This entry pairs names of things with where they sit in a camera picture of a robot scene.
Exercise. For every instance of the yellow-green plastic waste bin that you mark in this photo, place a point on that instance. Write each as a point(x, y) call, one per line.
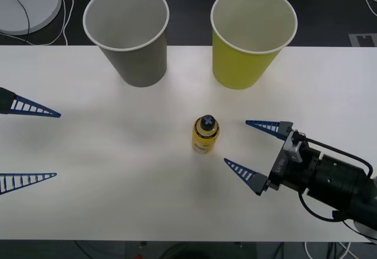
point(235, 70)

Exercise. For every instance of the grey plastic waste bin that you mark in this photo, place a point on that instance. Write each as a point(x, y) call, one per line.
point(141, 64)

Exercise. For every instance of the white round disc base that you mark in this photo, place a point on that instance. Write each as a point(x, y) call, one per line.
point(17, 9)

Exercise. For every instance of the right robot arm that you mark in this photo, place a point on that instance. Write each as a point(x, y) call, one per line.
point(338, 179)

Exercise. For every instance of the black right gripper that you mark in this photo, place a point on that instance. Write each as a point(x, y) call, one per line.
point(290, 173)

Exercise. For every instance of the yellow bottle with black cap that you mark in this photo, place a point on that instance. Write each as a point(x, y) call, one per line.
point(203, 141)

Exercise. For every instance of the grey floor plate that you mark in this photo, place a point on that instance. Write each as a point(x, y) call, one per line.
point(355, 40)

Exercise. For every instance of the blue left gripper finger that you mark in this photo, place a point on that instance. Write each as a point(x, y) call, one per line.
point(11, 182)
point(17, 106)

